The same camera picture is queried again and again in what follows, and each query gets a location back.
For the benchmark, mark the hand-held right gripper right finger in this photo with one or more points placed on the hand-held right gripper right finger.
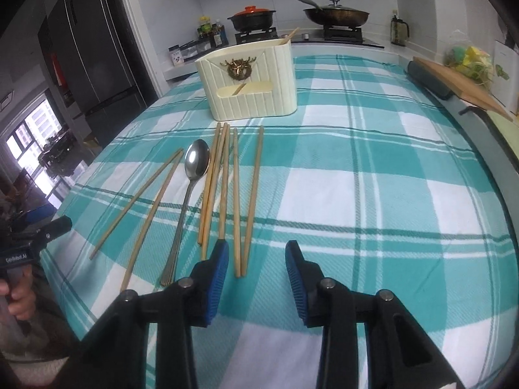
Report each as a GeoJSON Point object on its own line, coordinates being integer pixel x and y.
{"type": "Point", "coordinates": [298, 283]}

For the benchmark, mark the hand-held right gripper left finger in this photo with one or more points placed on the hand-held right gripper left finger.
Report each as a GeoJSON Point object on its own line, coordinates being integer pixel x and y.
{"type": "Point", "coordinates": [217, 283]}

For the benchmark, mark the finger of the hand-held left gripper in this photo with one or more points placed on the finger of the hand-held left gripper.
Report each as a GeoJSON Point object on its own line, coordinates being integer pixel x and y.
{"type": "Point", "coordinates": [54, 227]}
{"type": "Point", "coordinates": [40, 213]}

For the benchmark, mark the metal spoon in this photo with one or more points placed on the metal spoon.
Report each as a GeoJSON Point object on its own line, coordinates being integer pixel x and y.
{"type": "Point", "coordinates": [197, 158]}

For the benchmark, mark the cream utensil holder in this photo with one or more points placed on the cream utensil holder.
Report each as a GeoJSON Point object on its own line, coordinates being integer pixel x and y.
{"type": "Point", "coordinates": [251, 105]}

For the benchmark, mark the person's left hand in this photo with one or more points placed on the person's left hand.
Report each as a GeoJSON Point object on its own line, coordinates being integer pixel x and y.
{"type": "Point", "coordinates": [19, 304]}

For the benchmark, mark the window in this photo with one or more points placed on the window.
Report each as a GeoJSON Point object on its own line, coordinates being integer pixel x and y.
{"type": "Point", "coordinates": [36, 146]}

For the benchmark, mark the teal plaid tablecloth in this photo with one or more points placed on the teal plaid tablecloth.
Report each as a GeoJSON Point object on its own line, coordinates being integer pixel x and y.
{"type": "Point", "coordinates": [365, 210]}

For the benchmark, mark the red hanging decoration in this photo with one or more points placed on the red hanging decoration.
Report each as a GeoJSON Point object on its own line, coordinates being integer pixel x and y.
{"type": "Point", "coordinates": [56, 69]}

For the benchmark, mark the dark refrigerator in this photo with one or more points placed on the dark refrigerator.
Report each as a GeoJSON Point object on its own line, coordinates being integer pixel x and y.
{"type": "Point", "coordinates": [93, 48]}

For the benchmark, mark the white seasoning container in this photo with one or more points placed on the white seasoning container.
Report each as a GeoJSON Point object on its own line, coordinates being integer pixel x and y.
{"type": "Point", "coordinates": [176, 55]}

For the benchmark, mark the yellow cap oil bottle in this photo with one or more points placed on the yellow cap oil bottle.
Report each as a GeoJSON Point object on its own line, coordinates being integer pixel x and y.
{"type": "Point", "coordinates": [204, 28]}

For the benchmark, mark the black gas stove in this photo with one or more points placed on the black gas stove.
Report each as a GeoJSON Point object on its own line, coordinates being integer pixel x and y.
{"type": "Point", "coordinates": [308, 35]}

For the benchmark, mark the dark sauce bottle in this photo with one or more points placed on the dark sauce bottle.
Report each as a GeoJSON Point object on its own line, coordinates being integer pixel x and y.
{"type": "Point", "coordinates": [219, 33]}

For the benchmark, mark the wooden cutting board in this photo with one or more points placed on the wooden cutting board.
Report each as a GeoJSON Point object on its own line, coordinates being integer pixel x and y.
{"type": "Point", "coordinates": [466, 85]}

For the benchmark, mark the black clay pot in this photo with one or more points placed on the black clay pot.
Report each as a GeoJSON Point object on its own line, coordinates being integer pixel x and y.
{"type": "Point", "coordinates": [251, 22]}

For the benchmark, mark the black wok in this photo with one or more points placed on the black wok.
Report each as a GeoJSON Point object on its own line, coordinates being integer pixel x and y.
{"type": "Point", "coordinates": [336, 18]}

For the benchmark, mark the glass french press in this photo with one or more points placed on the glass french press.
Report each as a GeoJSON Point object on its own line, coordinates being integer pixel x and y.
{"type": "Point", "coordinates": [398, 31]}

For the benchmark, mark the red pot lid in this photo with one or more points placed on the red pot lid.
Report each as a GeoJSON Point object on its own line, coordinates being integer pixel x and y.
{"type": "Point", "coordinates": [251, 9]}

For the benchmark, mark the glass wok lid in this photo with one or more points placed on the glass wok lid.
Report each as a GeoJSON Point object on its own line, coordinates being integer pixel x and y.
{"type": "Point", "coordinates": [334, 7]}

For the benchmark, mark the bag of vegetables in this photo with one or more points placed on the bag of vegetables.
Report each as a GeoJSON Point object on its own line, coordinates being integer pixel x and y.
{"type": "Point", "coordinates": [470, 63]}

